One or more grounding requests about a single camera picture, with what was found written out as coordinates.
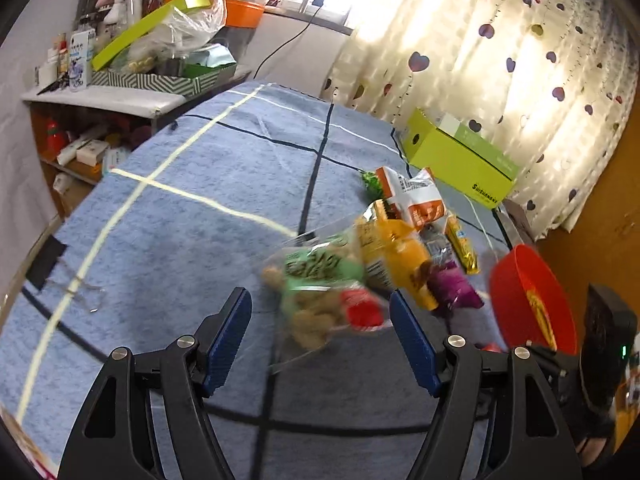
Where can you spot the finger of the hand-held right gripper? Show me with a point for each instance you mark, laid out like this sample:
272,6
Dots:
557,362

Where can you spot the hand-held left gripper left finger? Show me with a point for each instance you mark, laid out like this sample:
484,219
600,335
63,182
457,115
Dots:
227,345

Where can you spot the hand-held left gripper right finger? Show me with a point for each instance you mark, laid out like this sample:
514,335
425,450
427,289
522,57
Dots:
417,355

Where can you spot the purple snack packet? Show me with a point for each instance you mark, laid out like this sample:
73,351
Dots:
450,287

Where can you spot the red plastic bowl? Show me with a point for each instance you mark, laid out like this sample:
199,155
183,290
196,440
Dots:
520,285

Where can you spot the clear cookie bag green label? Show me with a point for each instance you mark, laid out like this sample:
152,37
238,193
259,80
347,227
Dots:
310,285

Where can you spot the yellow snack bar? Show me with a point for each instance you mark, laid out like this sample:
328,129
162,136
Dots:
462,245

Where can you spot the yellow snack packet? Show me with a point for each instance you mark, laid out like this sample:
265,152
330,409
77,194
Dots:
371,245

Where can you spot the white and orange snack packet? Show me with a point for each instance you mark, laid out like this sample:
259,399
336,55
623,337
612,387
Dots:
415,200

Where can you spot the small red silver wrapper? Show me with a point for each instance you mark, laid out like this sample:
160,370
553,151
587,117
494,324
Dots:
435,247

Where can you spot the small green candy packet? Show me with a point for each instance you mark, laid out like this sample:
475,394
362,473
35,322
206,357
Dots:
371,183

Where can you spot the black blanket tag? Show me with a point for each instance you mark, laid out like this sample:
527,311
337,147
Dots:
45,262

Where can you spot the lime green cardboard box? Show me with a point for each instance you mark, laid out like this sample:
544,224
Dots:
460,155

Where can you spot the white carton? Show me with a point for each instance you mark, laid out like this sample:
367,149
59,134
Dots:
85,149

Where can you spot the red bottle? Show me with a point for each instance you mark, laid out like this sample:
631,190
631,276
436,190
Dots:
52,136

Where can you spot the green zigzag patterned box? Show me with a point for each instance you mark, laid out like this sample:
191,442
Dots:
155,81

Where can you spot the white shelf unit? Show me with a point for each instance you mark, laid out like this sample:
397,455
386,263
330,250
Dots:
100,99

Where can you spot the teal tissue pack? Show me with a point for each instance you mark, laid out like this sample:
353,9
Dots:
215,55

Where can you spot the white and blue printed pack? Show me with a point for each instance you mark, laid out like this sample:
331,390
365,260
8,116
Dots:
80,60

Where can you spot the clear plastic bag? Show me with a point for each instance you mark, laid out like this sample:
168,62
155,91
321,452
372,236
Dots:
192,25

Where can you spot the heart print curtain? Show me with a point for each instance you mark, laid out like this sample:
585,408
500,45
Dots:
500,35

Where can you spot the patterned box with green lid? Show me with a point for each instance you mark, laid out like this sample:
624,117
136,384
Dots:
145,30

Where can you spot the orange plastic basin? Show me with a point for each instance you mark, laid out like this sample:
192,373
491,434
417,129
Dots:
242,12

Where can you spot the dark glass jar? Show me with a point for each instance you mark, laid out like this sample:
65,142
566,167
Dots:
91,2

